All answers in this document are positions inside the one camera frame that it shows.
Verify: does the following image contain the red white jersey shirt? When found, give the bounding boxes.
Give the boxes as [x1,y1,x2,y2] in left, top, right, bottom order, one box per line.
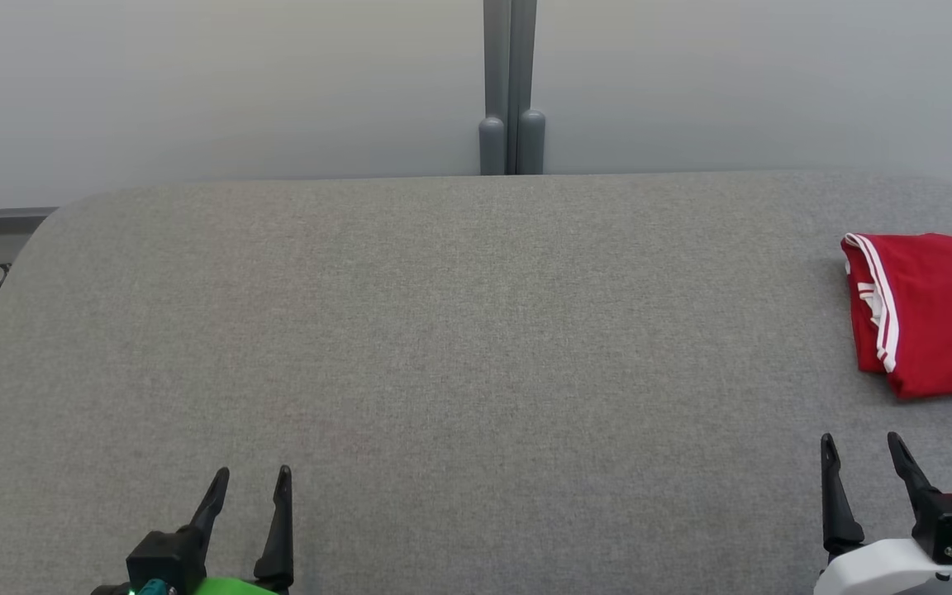
[841,233,952,397]

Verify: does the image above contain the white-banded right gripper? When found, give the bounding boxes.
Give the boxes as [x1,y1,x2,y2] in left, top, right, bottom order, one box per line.
[812,431,952,595]

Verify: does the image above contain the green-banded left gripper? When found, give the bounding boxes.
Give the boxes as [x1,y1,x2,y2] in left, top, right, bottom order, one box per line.
[92,464,296,595]

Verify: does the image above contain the grey partition post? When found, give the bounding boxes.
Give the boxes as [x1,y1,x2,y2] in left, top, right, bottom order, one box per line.
[478,0,512,176]
[512,0,546,176]

